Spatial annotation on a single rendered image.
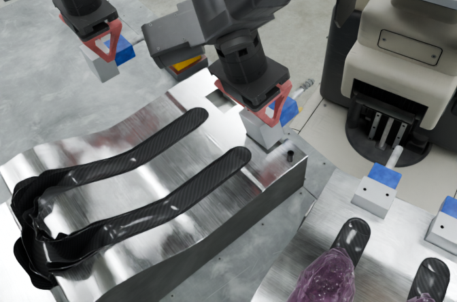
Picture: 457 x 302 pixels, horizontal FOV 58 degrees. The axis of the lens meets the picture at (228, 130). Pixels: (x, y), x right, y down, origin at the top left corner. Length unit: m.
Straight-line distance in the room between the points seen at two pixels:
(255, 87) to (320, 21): 1.82
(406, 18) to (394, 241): 0.45
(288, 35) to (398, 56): 1.34
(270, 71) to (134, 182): 0.26
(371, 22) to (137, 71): 0.50
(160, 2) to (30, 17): 1.44
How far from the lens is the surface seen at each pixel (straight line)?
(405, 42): 0.90
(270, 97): 0.54
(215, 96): 0.74
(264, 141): 0.61
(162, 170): 0.64
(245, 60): 0.51
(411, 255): 0.63
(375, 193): 0.63
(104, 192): 0.61
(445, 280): 0.64
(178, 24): 0.47
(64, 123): 0.88
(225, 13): 0.39
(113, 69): 0.75
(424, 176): 1.42
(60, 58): 1.02
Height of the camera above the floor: 1.41
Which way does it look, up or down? 52 degrees down
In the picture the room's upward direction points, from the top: 6 degrees counter-clockwise
